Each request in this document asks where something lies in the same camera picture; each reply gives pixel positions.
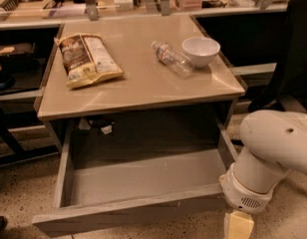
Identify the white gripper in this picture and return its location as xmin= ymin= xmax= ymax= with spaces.
xmin=219 ymin=164 xmax=273 ymax=239

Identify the grey top drawer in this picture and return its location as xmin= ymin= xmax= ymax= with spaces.
xmin=33 ymin=114 xmax=235 ymax=237

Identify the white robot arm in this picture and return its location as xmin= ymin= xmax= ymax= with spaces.
xmin=219 ymin=110 xmax=307 ymax=239

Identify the grey drawer cabinet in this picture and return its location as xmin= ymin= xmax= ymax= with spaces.
xmin=38 ymin=15 xmax=244 ymax=158

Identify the black and white object in drawer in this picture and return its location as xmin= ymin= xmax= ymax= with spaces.
xmin=78 ymin=118 xmax=115 ymax=134

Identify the black office chair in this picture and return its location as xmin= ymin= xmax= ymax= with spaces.
xmin=248 ymin=0 xmax=307 ymax=113

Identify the clear plastic water bottle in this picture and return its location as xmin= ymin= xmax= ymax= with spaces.
xmin=152 ymin=41 xmax=193 ymax=79

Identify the white bowl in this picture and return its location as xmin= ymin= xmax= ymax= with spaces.
xmin=181 ymin=37 xmax=220 ymax=68

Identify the brown chip bag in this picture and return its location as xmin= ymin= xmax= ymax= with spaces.
xmin=55 ymin=33 xmax=124 ymax=89

